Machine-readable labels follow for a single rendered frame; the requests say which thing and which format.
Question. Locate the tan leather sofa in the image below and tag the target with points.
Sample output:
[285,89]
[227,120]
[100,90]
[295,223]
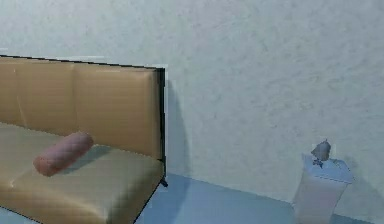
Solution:
[113,110]

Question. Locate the small grey figurine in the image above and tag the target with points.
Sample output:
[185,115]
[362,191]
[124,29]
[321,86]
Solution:
[322,150]

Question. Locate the pink bolster cushion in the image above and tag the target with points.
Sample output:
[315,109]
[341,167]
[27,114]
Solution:
[61,154]

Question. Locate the white square pedestal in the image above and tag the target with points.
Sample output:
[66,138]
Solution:
[318,193]

